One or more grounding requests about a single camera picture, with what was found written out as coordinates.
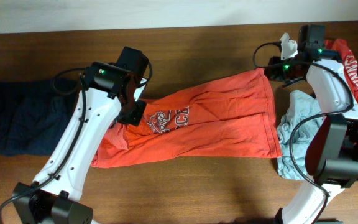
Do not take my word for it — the right black cable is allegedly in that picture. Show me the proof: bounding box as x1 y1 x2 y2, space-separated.
252 42 354 224

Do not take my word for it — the left black cable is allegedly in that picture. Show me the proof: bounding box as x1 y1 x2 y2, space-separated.
0 60 154 224

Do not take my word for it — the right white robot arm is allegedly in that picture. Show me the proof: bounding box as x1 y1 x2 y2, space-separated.
263 24 358 223

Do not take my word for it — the orange McKinney Boyd soccer shirt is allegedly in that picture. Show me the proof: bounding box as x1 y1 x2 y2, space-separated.
91 68 282 168

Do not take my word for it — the folded navy blue garment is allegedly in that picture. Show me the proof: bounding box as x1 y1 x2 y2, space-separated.
0 80 78 156

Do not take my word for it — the light grey-blue shirt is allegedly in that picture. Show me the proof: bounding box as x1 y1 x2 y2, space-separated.
277 90 323 180

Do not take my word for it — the black cable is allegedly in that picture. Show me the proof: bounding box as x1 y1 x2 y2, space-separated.
252 42 354 224
0 60 154 224

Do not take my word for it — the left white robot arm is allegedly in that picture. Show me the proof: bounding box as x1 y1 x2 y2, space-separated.
9 47 152 224

